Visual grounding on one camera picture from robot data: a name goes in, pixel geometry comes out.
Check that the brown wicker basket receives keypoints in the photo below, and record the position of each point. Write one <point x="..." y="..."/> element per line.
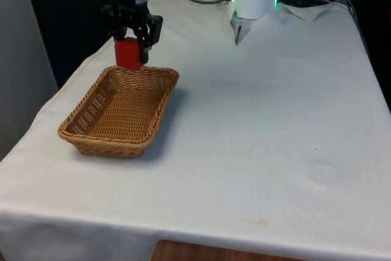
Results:
<point x="122" y="111"/>

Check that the red cube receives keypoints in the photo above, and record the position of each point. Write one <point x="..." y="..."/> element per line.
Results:
<point x="127" y="54"/>

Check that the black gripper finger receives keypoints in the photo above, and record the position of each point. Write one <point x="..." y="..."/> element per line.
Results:
<point x="152" y="30"/>
<point x="117" y="24"/>

